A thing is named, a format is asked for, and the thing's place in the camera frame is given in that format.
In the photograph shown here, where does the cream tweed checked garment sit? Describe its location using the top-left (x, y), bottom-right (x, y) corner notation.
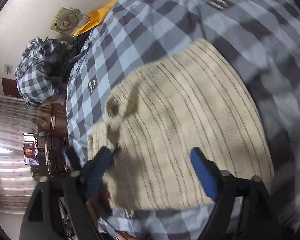
top-left (88, 38), bottom-right (274, 211)

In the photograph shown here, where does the lit screen on desk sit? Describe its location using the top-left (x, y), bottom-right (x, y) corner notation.
top-left (23, 133), bottom-right (39, 165)

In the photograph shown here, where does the blue checked pillow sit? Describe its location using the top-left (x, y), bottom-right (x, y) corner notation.
top-left (14, 37), bottom-right (71, 107)

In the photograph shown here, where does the blue checked bed cover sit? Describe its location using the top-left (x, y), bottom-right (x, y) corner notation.
top-left (66, 0), bottom-right (300, 230)

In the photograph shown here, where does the beige box fan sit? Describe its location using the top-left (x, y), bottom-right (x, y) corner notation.
top-left (50, 7), bottom-right (88, 37)

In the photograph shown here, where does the yellow cloth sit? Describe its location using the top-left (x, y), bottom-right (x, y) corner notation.
top-left (73, 0), bottom-right (118, 37)

